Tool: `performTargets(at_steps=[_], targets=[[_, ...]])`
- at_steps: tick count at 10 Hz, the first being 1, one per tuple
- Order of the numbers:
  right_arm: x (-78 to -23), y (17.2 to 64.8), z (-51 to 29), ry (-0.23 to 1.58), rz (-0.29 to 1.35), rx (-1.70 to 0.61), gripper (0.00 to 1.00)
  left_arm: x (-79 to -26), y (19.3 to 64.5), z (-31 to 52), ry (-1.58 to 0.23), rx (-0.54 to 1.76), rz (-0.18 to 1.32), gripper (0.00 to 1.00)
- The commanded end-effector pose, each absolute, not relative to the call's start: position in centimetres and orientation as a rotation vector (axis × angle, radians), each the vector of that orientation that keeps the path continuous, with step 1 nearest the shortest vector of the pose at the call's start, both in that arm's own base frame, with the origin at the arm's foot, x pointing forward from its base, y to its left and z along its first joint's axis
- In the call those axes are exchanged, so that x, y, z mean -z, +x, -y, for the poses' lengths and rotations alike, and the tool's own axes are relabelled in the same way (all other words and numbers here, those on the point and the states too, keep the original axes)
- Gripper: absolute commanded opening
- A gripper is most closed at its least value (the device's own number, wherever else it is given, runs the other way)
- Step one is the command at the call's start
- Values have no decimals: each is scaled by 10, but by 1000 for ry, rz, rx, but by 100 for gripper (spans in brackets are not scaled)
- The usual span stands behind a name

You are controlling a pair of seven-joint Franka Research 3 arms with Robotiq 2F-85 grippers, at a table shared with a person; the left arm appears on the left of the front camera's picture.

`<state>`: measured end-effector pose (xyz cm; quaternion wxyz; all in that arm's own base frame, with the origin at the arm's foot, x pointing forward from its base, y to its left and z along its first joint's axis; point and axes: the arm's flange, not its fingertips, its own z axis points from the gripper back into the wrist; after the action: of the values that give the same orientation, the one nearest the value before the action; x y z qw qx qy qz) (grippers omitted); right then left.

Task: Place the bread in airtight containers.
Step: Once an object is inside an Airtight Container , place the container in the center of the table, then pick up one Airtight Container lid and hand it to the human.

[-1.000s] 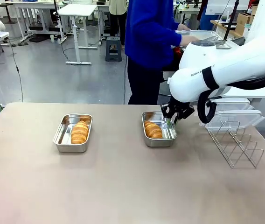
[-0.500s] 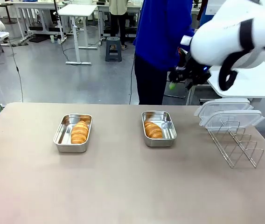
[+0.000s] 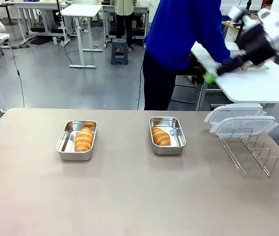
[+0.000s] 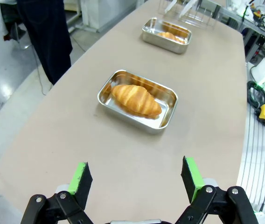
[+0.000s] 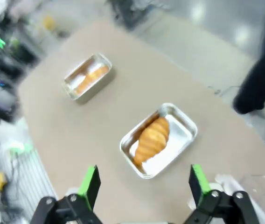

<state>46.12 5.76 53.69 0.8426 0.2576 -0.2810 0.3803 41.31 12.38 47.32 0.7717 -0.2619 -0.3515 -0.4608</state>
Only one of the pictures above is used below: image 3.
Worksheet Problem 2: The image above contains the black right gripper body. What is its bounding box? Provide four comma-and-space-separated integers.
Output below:
237, 23, 278, 66

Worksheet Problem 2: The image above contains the steel rectangular container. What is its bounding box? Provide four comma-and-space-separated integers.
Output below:
149, 116, 187, 156
56, 119, 98, 162

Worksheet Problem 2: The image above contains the golden croissant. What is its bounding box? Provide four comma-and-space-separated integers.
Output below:
74, 126, 94, 152
151, 126, 172, 147

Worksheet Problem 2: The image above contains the person's blue-sleeved right forearm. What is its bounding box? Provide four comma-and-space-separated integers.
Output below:
209, 27, 232, 67

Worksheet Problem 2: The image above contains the person's right hand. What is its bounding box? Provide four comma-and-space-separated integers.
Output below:
239, 61, 267, 73

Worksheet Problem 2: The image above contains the white side table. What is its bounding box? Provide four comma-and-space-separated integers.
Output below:
190, 41, 279, 111

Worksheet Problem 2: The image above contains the clear plastic container lid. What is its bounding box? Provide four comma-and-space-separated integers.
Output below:
209, 116, 279, 137
204, 103, 268, 124

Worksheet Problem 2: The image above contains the person in blue sweater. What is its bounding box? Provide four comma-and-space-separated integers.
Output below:
142, 0, 232, 111

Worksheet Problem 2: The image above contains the long white workbench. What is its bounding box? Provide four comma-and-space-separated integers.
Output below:
14, 0, 69, 45

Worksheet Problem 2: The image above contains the white desk behind person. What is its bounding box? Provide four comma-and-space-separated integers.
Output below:
102, 0, 154, 49

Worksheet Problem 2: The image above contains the grey plastic step stool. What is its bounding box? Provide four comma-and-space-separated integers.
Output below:
111, 38, 129, 65

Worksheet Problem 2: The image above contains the background person in beige top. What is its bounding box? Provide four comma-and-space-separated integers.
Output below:
111, 0, 137, 53

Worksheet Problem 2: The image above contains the white standing desk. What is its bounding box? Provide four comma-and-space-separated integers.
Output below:
61, 4, 103, 68

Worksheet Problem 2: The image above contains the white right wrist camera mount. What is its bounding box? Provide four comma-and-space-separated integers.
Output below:
227, 6, 262, 32

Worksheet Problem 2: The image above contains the thin black floor cable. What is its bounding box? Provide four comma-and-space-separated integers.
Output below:
7, 40, 26, 109

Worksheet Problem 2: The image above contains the metal wire lid rack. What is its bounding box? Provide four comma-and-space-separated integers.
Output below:
218, 126, 279, 178

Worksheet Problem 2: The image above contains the hanging black cable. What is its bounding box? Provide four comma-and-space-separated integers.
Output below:
136, 61, 145, 111

